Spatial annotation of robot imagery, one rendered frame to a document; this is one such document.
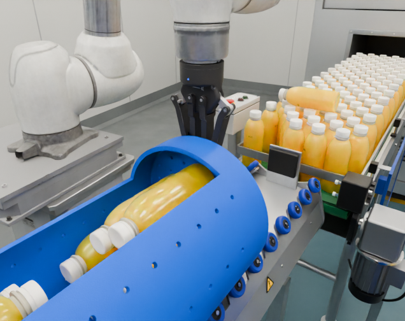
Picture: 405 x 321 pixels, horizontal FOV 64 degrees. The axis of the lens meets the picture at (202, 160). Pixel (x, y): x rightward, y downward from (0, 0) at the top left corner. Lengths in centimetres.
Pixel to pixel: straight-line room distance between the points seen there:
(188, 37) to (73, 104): 50
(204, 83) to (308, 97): 69
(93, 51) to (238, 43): 472
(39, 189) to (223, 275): 53
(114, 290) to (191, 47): 35
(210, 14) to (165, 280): 37
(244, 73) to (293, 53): 86
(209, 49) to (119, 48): 50
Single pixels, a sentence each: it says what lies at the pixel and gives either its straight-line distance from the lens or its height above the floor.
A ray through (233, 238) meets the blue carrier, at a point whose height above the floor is 114.
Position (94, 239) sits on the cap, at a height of 112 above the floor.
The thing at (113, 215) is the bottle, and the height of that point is 114.
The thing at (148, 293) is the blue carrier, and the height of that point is 117.
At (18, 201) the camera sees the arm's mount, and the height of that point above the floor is 105.
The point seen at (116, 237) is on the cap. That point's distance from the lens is 48.
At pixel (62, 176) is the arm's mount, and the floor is 105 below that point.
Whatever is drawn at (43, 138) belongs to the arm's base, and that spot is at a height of 112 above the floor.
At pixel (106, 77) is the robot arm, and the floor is 125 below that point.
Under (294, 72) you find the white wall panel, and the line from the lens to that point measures 537.
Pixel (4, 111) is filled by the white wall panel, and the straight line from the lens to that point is 348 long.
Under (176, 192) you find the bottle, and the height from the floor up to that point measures 118.
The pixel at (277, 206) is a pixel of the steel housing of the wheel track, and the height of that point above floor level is 93.
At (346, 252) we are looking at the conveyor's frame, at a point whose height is 48.
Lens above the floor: 146
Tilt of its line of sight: 27 degrees down
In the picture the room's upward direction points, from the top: straight up
